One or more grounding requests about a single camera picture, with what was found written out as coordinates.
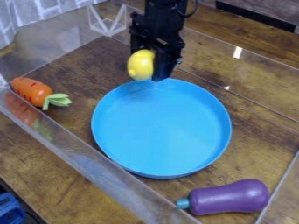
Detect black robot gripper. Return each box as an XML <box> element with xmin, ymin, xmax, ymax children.
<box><xmin>128</xmin><ymin>0</ymin><xmax>199</xmax><ymax>81</ymax></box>

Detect yellow toy lemon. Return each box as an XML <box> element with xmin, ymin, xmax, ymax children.
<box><xmin>127</xmin><ymin>49</ymin><xmax>155</xmax><ymax>81</ymax></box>

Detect orange toy carrot green leaves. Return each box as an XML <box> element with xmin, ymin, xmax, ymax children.
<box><xmin>11</xmin><ymin>77</ymin><xmax>72</xmax><ymax>110</ymax></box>

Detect blue round plastic tray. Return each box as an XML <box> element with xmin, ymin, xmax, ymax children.
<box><xmin>91</xmin><ymin>79</ymin><xmax>232</xmax><ymax>179</ymax></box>

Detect dark wooden furniture edge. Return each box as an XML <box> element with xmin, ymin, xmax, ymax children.
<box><xmin>215</xmin><ymin>0</ymin><xmax>295</xmax><ymax>33</ymax></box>

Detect white lattice curtain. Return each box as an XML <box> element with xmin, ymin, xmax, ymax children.
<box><xmin>0</xmin><ymin>0</ymin><xmax>107</xmax><ymax>49</ymax></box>

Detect purple toy eggplant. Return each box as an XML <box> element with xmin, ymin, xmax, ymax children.
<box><xmin>176</xmin><ymin>178</ymin><xmax>270</xmax><ymax>215</ymax></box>

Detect blue plastic object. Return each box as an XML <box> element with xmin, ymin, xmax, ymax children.
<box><xmin>0</xmin><ymin>192</ymin><xmax>25</xmax><ymax>224</ymax></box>

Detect clear acrylic barrier wall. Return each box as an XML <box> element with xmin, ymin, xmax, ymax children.
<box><xmin>0</xmin><ymin>3</ymin><xmax>299</xmax><ymax>224</ymax></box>

